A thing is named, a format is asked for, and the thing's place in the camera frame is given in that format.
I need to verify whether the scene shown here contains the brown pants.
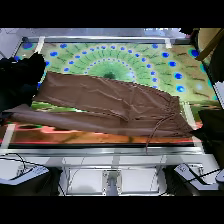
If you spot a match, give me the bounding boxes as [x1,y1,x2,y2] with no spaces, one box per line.
[1,70,198,154]

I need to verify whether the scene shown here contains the silver frame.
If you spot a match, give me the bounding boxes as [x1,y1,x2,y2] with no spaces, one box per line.
[0,145,224,197]

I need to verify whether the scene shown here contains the black cable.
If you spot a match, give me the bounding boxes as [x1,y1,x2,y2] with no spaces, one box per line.
[0,152,37,178]
[185,167,224,185]

